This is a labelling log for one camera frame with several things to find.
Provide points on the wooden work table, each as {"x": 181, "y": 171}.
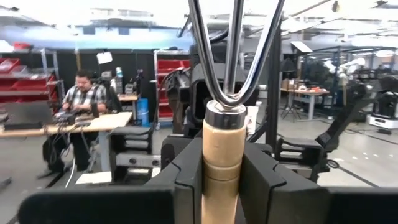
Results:
{"x": 105, "y": 121}
{"x": 306, "y": 92}

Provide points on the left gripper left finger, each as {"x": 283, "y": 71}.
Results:
{"x": 183, "y": 193}

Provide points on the red bin shelf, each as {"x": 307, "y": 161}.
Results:
{"x": 28, "y": 84}
{"x": 169, "y": 65}

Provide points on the black background robot arm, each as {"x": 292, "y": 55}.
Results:
{"x": 348, "y": 118}

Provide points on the white paper sheet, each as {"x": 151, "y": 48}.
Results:
{"x": 104, "y": 58}

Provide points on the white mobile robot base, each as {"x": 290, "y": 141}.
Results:
{"x": 384, "y": 122}

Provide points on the person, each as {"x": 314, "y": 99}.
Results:
{"x": 84, "y": 96}

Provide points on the blue drum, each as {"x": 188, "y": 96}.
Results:
{"x": 143, "y": 112}

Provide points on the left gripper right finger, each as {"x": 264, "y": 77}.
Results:
{"x": 264, "y": 193}

